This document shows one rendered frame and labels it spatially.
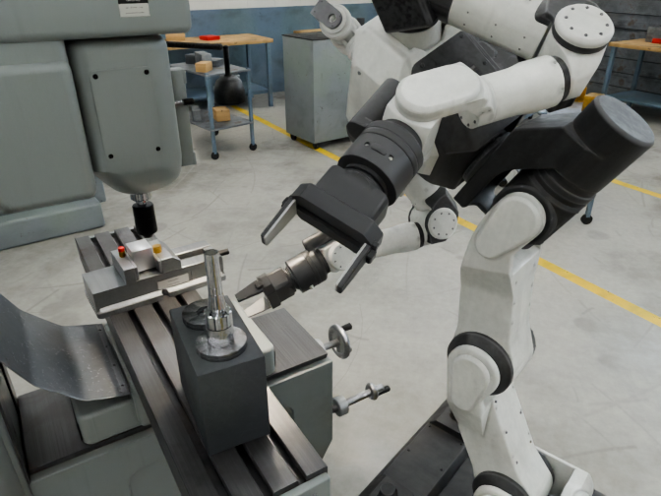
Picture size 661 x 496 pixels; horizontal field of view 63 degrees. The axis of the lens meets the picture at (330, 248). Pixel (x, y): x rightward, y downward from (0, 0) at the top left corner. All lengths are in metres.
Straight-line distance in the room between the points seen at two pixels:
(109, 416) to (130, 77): 0.75
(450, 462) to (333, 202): 1.05
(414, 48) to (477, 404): 0.71
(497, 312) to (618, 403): 1.78
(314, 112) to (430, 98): 5.00
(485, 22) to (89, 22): 0.66
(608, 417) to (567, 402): 0.17
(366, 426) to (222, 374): 1.54
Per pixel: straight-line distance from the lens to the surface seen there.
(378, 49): 0.98
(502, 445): 1.29
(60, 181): 1.13
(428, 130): 0.70
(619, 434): 2.69
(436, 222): 1.32
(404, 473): 1.51
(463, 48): 1.02
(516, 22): 0.88
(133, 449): 1.47
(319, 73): 5.64
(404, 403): 2.55
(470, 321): 1.15
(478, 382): 1.15
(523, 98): 0.79
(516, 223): 0.97
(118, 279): 1.49
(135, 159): 1.16
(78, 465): 1.45
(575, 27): 0.84
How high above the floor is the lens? 1.75
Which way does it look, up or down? 28 degrees down
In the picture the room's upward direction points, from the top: straight up
